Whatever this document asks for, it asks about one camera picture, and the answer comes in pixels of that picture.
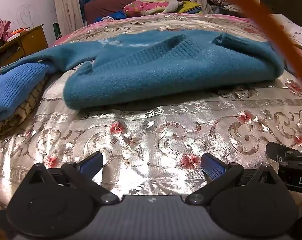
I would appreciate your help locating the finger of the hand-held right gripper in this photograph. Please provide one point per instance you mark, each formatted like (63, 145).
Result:
(283, 153)

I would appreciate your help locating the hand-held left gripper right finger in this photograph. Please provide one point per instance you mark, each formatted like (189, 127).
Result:
(212, 166)

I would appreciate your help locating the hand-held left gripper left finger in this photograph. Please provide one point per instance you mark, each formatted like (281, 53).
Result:
(94, 161)

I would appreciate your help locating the teal knit sweater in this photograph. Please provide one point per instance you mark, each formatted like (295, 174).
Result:
(153, 80)

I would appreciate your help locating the floral satin bedspread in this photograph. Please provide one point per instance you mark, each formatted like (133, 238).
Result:
(151, 140)

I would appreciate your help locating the blue ribbed sweater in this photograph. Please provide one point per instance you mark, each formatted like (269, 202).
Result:
(13, 92)

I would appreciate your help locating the wooden cabinet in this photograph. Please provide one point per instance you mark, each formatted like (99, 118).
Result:
(33, 42)

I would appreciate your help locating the blue crumpled cloth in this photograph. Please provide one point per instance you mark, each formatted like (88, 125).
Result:
(113, 16)

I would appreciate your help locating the orange toy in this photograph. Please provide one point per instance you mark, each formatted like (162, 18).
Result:
(19, 30)

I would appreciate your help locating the dark brown headboard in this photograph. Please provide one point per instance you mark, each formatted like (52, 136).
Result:
(286, 2)

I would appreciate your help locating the maroon sofa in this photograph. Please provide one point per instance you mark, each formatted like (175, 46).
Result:
(108, 2)

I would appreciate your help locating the yellow folded cloth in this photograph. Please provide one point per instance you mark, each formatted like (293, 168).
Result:
(191, 8)

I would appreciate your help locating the pink floral folded quilt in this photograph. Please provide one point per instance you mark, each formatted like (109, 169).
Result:
(141, 7)

